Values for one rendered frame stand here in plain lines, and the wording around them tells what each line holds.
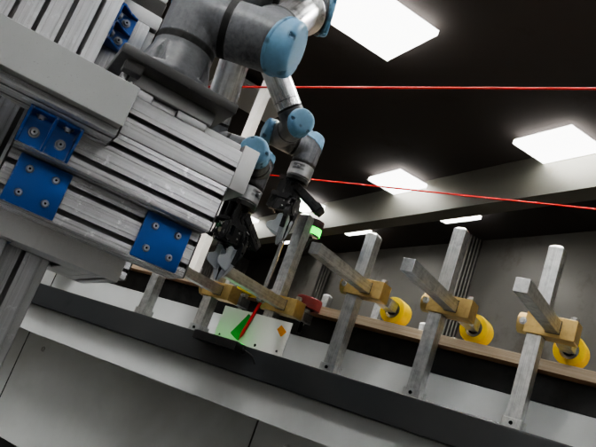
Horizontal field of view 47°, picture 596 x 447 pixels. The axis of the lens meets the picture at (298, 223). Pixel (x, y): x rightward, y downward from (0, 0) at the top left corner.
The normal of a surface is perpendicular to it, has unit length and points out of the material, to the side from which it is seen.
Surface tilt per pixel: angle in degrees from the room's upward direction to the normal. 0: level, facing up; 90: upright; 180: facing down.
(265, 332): 90
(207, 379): 90
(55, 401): 90
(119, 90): 90
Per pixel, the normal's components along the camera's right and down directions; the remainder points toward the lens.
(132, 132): 0.46, -0.08
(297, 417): -0.50, -0.40
